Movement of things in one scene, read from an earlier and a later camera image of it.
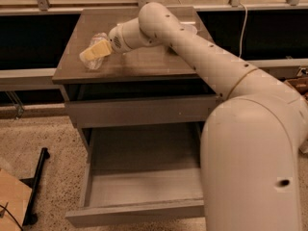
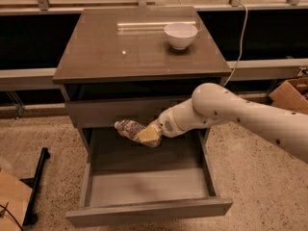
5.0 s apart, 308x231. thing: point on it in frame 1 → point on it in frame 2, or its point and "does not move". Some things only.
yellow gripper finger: (99, 50) → (149, 133)
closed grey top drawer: (106, 113) does not move
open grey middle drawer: (141, 173) does not move
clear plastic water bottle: (95, 63) → (130, 129)
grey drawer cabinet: (143, 89) does not move
